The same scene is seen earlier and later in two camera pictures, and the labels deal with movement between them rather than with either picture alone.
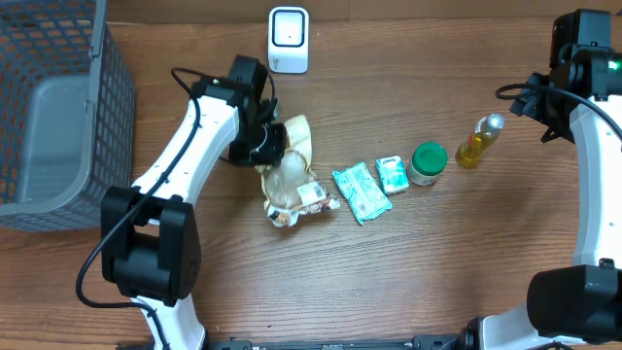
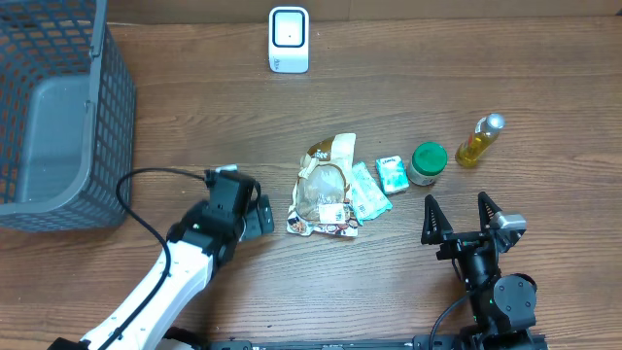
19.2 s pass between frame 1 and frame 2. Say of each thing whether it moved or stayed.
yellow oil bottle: stayed
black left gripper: moved
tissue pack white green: stayed
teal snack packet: stayed
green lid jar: stayed
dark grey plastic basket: stayed
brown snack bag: moved
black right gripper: moved
